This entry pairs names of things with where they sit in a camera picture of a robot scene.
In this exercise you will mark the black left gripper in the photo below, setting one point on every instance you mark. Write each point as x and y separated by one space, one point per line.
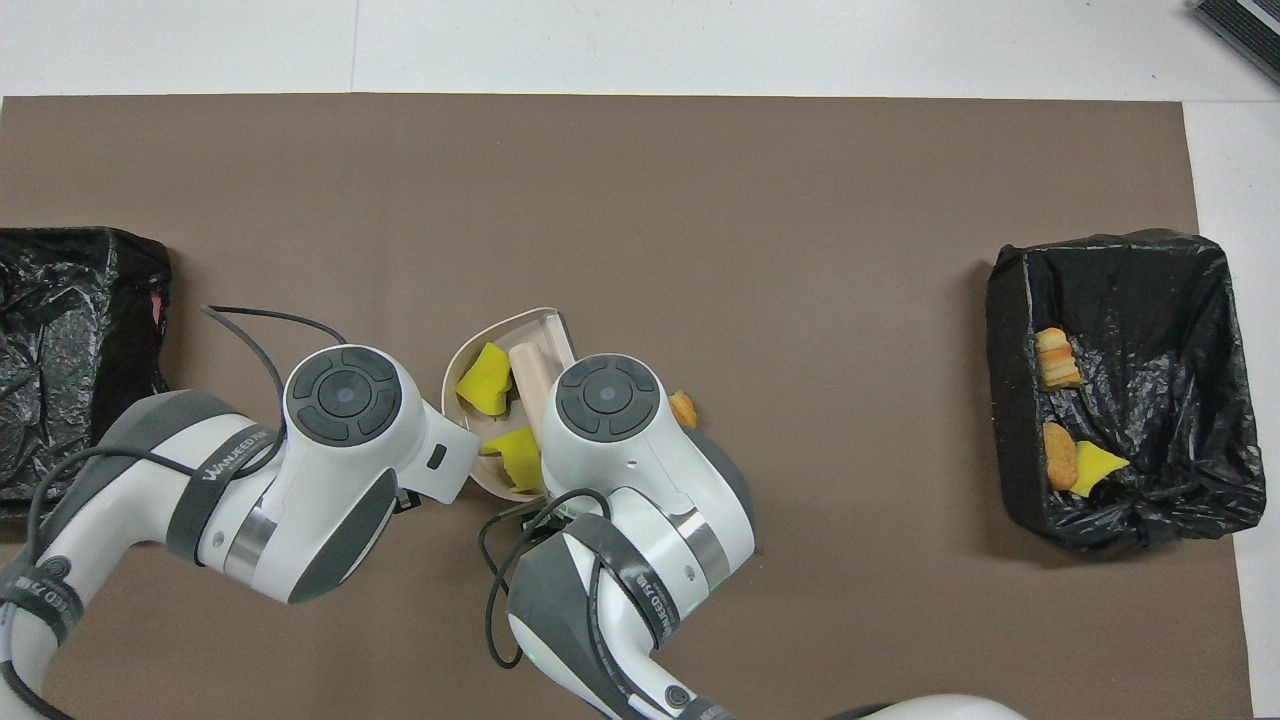
407 500

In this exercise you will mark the yellow sponge piece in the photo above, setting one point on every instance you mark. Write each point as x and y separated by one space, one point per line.
1098 467
487 380
520 458

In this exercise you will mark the beige hand brush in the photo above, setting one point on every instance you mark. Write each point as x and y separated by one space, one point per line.
530 375

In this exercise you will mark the beige plastic dustpan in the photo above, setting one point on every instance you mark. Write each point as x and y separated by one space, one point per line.
538 325

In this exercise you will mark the striped croissant piece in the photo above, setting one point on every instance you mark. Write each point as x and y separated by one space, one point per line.
683 408

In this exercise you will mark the brown bread roll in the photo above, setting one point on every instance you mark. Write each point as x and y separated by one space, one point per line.
1060 455

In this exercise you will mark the pale bread piece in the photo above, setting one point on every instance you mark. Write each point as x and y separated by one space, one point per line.
1057 358

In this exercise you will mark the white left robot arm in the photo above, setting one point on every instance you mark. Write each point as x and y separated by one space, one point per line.
300 490

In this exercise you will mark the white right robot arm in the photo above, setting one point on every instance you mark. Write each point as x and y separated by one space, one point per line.
640 480

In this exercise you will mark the black bag bin pink spot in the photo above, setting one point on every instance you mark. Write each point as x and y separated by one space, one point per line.
60 400

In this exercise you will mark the black bag lined bin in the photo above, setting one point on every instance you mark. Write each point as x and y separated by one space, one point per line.
1150 300

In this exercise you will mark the brown table mat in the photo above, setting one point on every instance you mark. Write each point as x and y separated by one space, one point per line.
700 200

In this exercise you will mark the grey striped panel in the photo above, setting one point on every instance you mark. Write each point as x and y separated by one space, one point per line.
1245 25

